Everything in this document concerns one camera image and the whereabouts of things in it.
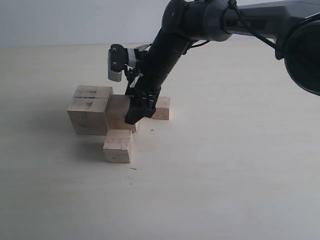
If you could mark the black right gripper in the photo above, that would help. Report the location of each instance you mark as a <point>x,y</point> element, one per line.
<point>151,70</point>

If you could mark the smallest wooden cube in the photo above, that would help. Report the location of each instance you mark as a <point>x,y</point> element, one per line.
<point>162,111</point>

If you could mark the second largest wooden cube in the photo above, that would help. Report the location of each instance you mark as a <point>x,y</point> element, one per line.
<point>116,112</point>

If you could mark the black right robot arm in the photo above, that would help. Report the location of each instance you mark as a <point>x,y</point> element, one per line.
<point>290,27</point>

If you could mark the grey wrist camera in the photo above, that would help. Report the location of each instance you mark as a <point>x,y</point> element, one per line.
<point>119,59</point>

